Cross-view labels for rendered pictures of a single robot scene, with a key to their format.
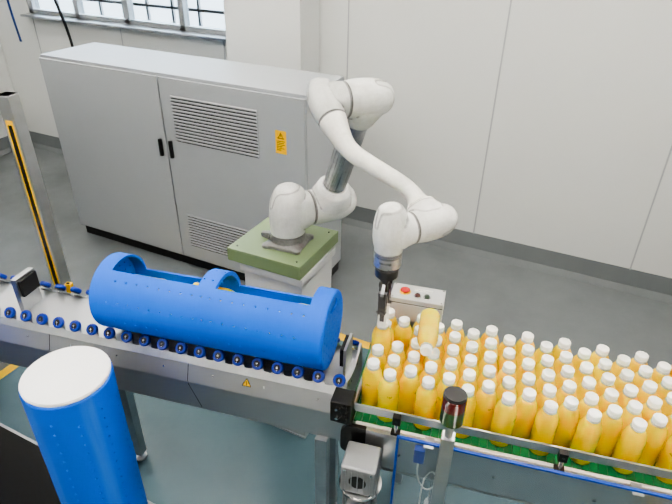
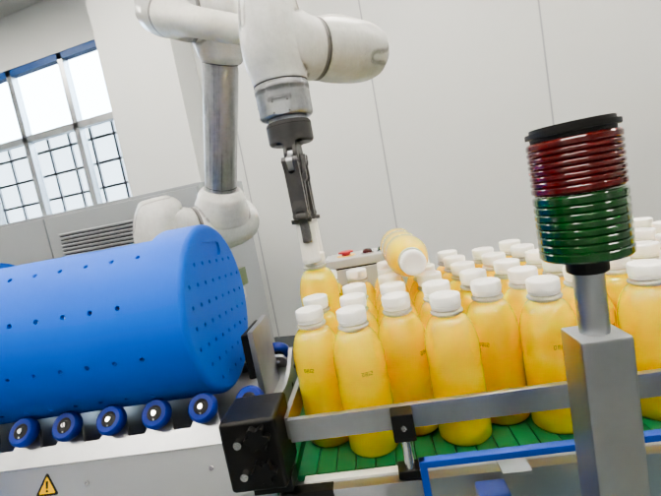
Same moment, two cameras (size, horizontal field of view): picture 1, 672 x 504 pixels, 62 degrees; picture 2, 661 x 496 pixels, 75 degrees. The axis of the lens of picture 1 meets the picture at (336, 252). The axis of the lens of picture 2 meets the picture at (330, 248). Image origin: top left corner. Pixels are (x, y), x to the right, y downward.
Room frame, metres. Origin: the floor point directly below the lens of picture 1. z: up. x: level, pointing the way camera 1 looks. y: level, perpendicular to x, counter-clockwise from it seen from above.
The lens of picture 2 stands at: (0.77, -0.08, 1.24)
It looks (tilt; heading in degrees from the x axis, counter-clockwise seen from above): 7 degrees down; 351
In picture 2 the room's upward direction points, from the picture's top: 11 degrees counter-clockwise
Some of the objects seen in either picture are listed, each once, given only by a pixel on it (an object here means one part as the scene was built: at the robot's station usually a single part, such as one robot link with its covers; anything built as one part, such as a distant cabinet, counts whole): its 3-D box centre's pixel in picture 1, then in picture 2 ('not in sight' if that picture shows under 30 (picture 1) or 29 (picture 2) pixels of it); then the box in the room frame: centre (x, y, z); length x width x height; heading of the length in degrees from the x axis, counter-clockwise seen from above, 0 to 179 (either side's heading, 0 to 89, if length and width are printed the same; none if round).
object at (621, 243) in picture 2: (452, 413); (581, 222); (1.06, -0.32, 1.18); 0.06 x 0.06 x 0.05
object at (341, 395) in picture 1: (343, 406); (262, 443); (1.30, -0.03, 0.95); 0.10 x 0.07 x 0.10; 165
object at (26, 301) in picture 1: (28, 290); not in sight; (1.85, 1.25, 1.00); 0.10 x 0.04 x 0.15; 165
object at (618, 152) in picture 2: (454, 401); (574, 163); (1.06, -0.32, 1.23); 0.06 x 0.06 x 0.04
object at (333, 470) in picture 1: (331, 460); not in sight; (1.59, 0.00, 0.31); 0.06 x 0.06 x 0.63; 75
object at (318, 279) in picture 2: (381, 344); (324, 311); (1.50, -0.16, 1.05); 0.07 x 0.07 x 0.19
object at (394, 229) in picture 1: (393, 227); (278, 36); (1.51, -0.18, 1.51); 0.13 x 0.11 x 0.16; 116
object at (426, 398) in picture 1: (425, 403); (455, 370); (1.28, -0.30, 0.99); 0.07 x 0.07 x 0.19
